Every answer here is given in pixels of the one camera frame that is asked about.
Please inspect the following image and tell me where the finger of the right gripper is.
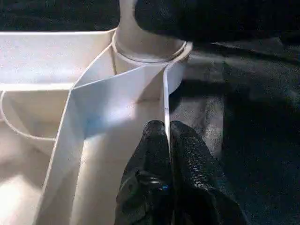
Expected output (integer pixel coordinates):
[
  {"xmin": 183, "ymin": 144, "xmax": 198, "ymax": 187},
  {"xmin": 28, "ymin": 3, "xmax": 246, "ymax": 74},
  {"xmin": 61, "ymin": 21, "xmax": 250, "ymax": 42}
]
[{"xmin": 134, "ymin": 0, "xmax": 300, "ymax": 45}]

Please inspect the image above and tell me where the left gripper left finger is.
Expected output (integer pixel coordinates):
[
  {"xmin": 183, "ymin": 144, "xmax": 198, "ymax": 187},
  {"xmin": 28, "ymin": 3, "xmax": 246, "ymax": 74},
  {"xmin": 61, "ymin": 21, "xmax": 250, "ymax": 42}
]
[{"xmin": 115, "ymin": 120, "xmax": 174, "ymax": 225}]

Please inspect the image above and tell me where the white plastic table leg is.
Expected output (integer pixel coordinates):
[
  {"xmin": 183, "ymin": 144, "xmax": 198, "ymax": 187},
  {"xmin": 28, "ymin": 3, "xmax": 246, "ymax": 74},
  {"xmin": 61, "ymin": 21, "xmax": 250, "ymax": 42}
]
[{"xmin": 112, "ymin": 0, "xmax": 188, "ymax": 63}]

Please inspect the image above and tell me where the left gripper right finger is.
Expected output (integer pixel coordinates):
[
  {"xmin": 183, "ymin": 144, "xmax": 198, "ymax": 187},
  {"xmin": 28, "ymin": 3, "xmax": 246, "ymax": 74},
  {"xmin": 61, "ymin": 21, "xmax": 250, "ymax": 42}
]
[{"xmin": 170, "ymin": 120, "xmax": 245, "ymax": 225}]

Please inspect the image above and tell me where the white plastic table top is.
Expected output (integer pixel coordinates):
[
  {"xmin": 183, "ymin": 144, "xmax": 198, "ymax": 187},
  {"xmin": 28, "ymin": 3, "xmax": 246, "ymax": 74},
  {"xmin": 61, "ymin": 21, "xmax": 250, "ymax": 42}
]
[{"xmin": 0, "ymin": 28, "xmax": 193, "ymax": 225}]

